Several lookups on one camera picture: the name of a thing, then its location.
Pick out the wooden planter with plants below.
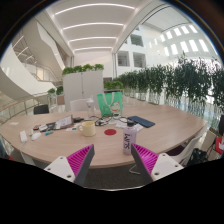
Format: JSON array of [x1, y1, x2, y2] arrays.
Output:
[[103, 79, 125, 96]]

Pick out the white power strip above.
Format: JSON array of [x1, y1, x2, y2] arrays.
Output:
[[19, 130, 28, 144]]

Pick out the green plants on cabinet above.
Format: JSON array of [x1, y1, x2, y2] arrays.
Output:
[[61, 63, 105, 76]]

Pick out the row of green hedge plants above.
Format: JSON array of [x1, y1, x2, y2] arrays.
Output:
[[114, 54, 224, 116]]

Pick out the white chair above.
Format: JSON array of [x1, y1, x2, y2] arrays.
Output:
[[69, 98, 89, 113], [166, 131, 208, 164]]

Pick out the pale yellow mug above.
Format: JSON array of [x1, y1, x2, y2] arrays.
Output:
[[77, 120, 97, 138]]

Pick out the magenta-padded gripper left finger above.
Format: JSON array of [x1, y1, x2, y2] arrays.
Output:
[[43, 143, 96, 188]]

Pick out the colourful sticker sheet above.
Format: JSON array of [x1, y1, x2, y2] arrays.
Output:
[[65, 124, 81, 132]]

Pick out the black tangled cables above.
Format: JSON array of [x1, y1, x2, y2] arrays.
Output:
[[94, 114, 129, 128]]

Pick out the black flat case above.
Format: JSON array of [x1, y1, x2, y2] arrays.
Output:
[[39, 121, 58, 132]]

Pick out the black bag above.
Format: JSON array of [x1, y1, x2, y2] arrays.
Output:
[[188, 147, 209, 167]]

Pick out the ceiling light strips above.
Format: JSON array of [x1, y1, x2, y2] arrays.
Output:
[[54, 2, 136, 53]]

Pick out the dark blue keyboard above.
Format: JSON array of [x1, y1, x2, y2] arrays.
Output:
[[127, 115, 156, 129]]

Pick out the green tote bag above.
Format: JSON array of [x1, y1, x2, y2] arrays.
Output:
[[96, 91, 124, 118]]

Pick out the flat round red coaster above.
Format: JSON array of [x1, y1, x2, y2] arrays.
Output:
[[103, 128, 118, 136]]

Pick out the black chair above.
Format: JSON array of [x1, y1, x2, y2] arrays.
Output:
[[33, 104, 50, 116]]

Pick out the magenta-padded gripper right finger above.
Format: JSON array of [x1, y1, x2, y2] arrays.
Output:
[[130, 142, 185, 186]]

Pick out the white cabinet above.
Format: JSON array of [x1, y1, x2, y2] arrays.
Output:
[[62, 69, 105, 112]]

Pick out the glass railing with wooden handrail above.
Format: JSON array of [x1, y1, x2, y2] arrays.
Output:
[[0, 93, 51, 124]]

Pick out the white planter with plants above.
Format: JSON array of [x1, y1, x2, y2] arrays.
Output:
[[46, 85, 65, 106]]

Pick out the lilac bottle with black cap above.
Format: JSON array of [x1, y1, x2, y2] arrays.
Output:
[[122, 119, 138, 155]]

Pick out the clear plastic bottle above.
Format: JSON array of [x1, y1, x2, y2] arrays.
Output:
[[85, 95, 96, 120]]

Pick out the white packet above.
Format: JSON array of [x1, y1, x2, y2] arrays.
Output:
[[114, 120, 144, 132]]

